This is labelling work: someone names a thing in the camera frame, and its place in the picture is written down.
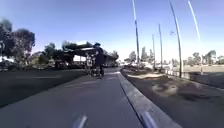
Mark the dark ground beside path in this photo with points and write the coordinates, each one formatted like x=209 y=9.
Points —
x=26 y=86

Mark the person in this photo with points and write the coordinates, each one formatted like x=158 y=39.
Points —
x=99 y=56

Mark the bicycle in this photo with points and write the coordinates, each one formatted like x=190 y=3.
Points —
x=93 y=71

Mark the dark shelter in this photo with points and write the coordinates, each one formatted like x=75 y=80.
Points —
x=80 y=50

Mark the distant row of trees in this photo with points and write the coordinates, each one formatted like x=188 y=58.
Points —
x=208 y=57

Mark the low wall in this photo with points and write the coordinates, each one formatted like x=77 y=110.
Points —
x=206 y=79

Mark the tall white pole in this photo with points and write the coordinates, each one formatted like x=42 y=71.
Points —
x=196 y=28

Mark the bare dirt verge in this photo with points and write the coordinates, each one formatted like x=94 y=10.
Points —
x=186 y=106

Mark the pale concrete kerb strip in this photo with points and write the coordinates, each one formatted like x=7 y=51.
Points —
x=140 y=100

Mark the robot's own part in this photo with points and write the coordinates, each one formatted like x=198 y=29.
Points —
x=150 y=121
x=81 y=122

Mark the grey asphalt path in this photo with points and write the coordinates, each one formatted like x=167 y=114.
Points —
x=96 y=100

